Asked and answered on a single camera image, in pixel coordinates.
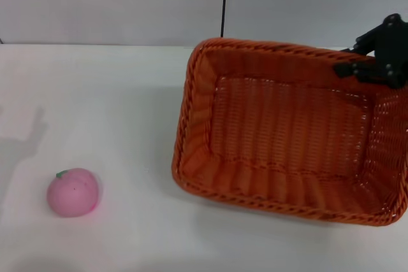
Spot orange woven plastic basket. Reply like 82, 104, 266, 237
171, 38, 408, 228

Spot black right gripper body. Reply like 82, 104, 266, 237
374, 13, 408, 90

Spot pink toy peach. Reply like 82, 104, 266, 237
46, 167, 103, 219

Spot black vertical cable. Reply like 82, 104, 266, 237
220, 0, 229, 38

